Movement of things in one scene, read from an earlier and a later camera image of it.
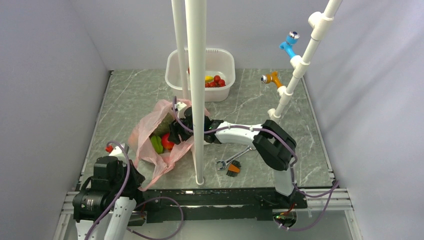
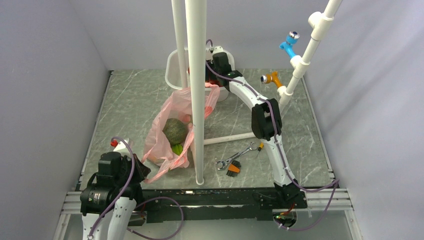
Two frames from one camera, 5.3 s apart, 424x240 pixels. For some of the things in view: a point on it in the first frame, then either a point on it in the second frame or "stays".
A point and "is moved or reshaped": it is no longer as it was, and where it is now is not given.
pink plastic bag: (150, 164) is moved or reshaped
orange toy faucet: (272, 77) stays
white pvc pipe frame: (319, 24) stays
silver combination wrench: (226, 162) stays
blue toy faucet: (291, 39) stays
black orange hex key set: (234, 168) stays
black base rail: (176, 204) stays
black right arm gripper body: (176, 127) -> (213, 76)
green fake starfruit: (157, 142) -> (177, 149)
